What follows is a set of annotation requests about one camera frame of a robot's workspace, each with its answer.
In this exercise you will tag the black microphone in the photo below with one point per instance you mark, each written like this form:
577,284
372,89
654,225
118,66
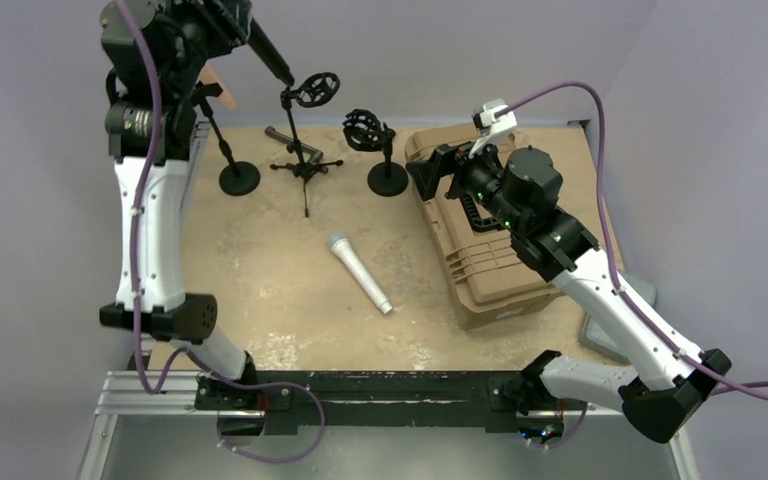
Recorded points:
268,54

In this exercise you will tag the black clip microphone stand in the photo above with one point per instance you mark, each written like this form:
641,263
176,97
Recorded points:
237,178

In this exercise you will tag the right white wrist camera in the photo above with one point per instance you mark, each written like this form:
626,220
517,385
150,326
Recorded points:
493,120

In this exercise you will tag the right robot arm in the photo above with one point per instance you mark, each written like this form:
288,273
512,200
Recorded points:
664,384

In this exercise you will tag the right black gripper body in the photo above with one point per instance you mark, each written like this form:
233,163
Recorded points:
478,175

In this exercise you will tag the grey metal tube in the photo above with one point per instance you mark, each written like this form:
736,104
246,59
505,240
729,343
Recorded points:
314,155

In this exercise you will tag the white microphone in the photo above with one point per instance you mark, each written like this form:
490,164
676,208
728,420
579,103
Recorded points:
341,247

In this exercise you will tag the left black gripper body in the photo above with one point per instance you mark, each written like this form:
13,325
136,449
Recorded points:
200,29

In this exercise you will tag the beige microphone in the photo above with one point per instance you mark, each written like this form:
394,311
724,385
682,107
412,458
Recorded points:
210,79

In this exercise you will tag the tan hard plastic case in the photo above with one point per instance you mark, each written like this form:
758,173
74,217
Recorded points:
486,280

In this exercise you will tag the black round base shock-mount stand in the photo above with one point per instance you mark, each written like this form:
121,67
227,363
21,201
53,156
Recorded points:
364,132

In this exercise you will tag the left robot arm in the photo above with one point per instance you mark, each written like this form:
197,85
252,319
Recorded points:
157,51

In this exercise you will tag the black tripod microphone stand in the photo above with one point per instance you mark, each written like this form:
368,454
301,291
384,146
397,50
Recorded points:
317,90

